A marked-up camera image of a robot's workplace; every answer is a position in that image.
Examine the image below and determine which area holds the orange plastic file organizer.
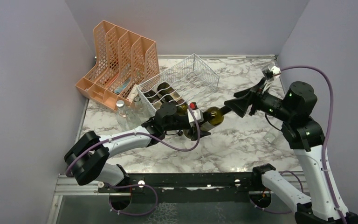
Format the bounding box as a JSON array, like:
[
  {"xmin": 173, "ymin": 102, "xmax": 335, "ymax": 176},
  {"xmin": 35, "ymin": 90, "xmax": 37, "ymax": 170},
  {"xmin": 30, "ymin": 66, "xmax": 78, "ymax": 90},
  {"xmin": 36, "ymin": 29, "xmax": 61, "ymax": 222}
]
[{"xmin": 76, "ymin": 20, "xmax": 159, "ymax": 112}]

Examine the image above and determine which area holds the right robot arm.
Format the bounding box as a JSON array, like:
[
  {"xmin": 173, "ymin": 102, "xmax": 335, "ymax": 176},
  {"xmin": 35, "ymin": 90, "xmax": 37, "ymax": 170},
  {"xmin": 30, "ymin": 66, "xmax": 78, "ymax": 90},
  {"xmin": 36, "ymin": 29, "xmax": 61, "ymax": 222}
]
[{"xmin": 224, "ymin": 81, "xmax": 358, "ymax": 224}]

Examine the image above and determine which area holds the clear glass bottle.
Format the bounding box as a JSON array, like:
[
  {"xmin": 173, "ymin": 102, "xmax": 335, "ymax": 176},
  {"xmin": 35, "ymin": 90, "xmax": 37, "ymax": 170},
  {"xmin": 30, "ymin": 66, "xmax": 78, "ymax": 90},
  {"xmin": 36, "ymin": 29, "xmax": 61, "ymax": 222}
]
[
  {"xmin": 116, "ymin": 100, "xmax": 129, "ymax": 131},
  {"xmin": 125, "ymin": 96, "xmax": 147, "ymax": 130}
]

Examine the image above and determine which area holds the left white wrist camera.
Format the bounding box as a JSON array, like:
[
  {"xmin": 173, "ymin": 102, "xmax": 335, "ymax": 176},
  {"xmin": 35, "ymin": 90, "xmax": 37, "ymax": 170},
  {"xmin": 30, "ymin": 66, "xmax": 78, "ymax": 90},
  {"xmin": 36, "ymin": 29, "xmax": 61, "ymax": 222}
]
[{"xmin": 187, "ymin": 102, "xmax": 204, "ymax": 125}]

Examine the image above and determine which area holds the white wire wine rack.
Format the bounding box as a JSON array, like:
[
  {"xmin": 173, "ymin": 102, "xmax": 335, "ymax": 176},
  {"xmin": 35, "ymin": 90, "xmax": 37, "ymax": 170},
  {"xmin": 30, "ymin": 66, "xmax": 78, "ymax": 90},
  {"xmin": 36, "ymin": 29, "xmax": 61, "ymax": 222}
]
[{"xmin": 137, "ymin": 54, "xmax": 220, "ymax": 121}]

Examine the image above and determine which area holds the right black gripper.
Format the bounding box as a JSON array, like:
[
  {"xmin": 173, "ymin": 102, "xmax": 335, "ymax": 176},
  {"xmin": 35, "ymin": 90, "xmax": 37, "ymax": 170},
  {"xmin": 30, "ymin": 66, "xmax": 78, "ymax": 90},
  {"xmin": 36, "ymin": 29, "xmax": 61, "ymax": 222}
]
[{"xmin": 225, "ymin": 77, "xmax": 294, "ymax": 121}]

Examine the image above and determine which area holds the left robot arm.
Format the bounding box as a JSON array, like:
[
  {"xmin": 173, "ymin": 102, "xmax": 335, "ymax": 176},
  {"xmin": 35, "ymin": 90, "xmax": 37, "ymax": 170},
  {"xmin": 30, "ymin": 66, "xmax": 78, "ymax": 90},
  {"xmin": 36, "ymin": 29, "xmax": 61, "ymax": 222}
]
[{"xmin": 64, "ymin": 103, "xmax": 204, "ymax": 192}]

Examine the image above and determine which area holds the green wine bottle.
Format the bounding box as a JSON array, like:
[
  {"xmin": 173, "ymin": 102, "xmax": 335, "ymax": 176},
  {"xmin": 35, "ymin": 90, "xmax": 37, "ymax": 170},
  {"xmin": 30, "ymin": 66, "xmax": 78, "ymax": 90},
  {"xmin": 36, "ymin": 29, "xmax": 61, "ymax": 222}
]
[
  {"xmin": 144, "ymin": 90, "xmax": 165, "ymax": 110},
  {"xmin": 157, "ymin": 82, "xmax": 188, "ymax": 115},
  {"xmin": 183, "ymin": 106, "xmax": 232, "ymax": 141}
]

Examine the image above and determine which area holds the black metal base rail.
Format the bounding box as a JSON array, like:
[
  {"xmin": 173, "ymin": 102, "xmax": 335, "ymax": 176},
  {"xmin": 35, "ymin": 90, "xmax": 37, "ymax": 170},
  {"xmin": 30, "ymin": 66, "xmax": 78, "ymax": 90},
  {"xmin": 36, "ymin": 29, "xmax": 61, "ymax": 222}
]
[{"xmin": 55, "ymin": 171, "xmax": 316, "ymax": 205}]

